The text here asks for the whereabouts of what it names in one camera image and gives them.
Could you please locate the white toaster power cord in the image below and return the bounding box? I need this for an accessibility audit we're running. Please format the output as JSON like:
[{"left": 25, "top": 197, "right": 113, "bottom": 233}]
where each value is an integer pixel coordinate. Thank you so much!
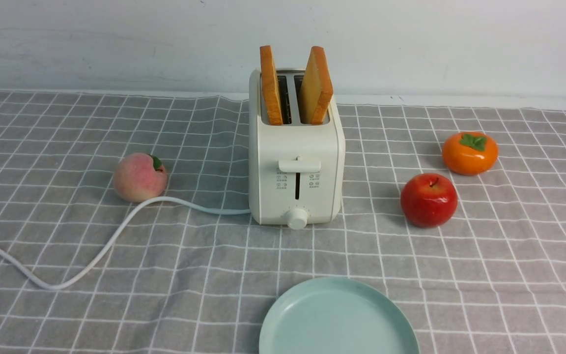
[{"left": 0, "top": 196, "right": 252, "bottom": 291}]

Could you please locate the light green round plate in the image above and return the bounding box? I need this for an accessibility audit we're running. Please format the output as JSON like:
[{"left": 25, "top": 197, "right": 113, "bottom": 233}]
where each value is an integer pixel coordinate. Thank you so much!
[{"left": 258, "top": 277, "right": 420, "bottom": 354}]

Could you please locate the toast slice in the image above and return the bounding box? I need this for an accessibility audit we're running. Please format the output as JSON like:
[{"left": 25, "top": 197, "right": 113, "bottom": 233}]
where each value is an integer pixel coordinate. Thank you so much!
[
  {"left": 298, "top": 46, "right": 333, "bottom": 125},
  {"left": 260, "top": 45, "right": 283, "bottom": 125}
]

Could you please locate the red fake apple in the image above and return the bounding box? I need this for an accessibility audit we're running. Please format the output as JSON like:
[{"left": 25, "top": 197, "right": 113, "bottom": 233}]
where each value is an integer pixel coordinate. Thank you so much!
[{"left": 400, "top": 173, "right": 458, "bottom": 228}]

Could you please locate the grey checked tablecloth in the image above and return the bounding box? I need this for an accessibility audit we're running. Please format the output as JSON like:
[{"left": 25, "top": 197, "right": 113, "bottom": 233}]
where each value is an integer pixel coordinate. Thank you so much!
[{"left": 0, "top": 90, "right": 566, "bottom": 354}]

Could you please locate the pink fake peach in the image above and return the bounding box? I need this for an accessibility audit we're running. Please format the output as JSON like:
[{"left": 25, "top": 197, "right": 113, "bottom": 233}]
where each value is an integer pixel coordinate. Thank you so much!
[{"left": 113, "top": 152, "right": 168, "bottom": 203}]

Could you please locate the orange fake persimmon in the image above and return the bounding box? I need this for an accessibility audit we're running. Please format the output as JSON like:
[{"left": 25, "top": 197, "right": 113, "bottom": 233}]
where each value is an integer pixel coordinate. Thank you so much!
[{"left": 442, "top": 131, "right": 499, "bottom": 176}]

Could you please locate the white two-slot toaster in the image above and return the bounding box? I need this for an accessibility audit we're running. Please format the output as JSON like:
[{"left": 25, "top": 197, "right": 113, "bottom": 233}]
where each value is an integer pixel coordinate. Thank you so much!
[{"left": 249, "top": 68, "right": 346, "bottom": 230}]

